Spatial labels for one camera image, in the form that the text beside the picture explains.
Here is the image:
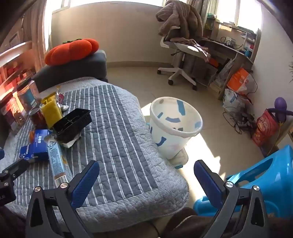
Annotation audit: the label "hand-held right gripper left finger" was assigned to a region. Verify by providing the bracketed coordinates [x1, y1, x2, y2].
[25, 160, 100, 238]

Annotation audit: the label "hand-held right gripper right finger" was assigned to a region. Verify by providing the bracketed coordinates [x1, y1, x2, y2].
[194, 160, 269, 238]

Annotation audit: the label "long light blue packet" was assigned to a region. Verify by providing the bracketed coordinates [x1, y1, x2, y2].
[47, 137, 74, 188]

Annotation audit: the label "blue cardboard box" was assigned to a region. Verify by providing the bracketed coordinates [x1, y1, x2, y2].
[19, 129, 54, 161]

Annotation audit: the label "white plastic bin blue patches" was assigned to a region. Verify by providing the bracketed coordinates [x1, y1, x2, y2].
[149, 97, 203, 159]

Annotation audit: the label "black plastic tray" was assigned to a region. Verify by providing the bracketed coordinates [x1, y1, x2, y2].
[53, 108, 92, 143]

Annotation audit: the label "yellow packet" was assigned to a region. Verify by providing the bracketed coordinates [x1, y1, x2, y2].
[41, 92, 63, 129]

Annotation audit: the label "clear storage box blue lid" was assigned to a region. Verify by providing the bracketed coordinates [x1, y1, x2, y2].
[169, 149, 189, 170]

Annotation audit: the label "grey striped quilted blanket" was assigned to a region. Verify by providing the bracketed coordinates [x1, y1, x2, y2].
[2, 77, 190, 230]

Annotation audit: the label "dark brown slipper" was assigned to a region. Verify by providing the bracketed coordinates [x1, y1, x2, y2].
[161, 207, 217, 238]

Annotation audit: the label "red can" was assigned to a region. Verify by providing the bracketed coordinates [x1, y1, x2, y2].
[29, 107, 47, 129]

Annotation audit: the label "clear jar dark lid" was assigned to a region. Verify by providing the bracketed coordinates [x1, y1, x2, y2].
[16, 79, 42, 108]

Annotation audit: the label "blue plastic stool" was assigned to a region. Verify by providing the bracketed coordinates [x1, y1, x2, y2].
[193, 145, 293, 220]

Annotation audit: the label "red snack bag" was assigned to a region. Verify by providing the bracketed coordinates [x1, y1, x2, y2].
[252, 109, 280, 147]

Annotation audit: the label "wooden shelf with red items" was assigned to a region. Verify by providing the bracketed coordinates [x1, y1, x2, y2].
[0, 41, 35, 129]

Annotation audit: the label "white printed bag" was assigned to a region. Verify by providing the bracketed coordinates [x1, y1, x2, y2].
[222, 89, 245, 111]

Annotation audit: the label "purple toy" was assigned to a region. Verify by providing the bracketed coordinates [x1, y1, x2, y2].
[269, 97, 288, 123]

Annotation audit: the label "orange cardboard box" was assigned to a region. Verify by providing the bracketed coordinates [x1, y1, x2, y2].
[227, 67, 251, 94]

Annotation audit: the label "white office chair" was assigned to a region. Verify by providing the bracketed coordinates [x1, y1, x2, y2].
[157, 25, 212, 91]

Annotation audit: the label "clear plastic bag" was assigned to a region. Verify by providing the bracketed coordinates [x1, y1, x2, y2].
[216, 58, 235, 86]

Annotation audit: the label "dark grey cushion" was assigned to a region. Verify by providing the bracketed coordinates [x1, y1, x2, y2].
[32, 50, 108, 93]

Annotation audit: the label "orange pumpkin cushion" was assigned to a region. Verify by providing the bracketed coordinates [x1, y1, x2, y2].
[44, 38, 99, 67]

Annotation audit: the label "beige curtain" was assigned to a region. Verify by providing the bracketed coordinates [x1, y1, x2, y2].
[23, 0, 51, 76]

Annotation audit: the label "wooden desk with shelves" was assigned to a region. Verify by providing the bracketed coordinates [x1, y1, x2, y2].
[201, 19, 262, 99]

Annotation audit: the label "brown blanket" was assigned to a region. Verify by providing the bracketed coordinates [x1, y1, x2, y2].
[156, 0, 204, 45]

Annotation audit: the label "tangle of black cables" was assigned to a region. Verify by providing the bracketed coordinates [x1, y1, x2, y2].
[223, 106, 255, 134]

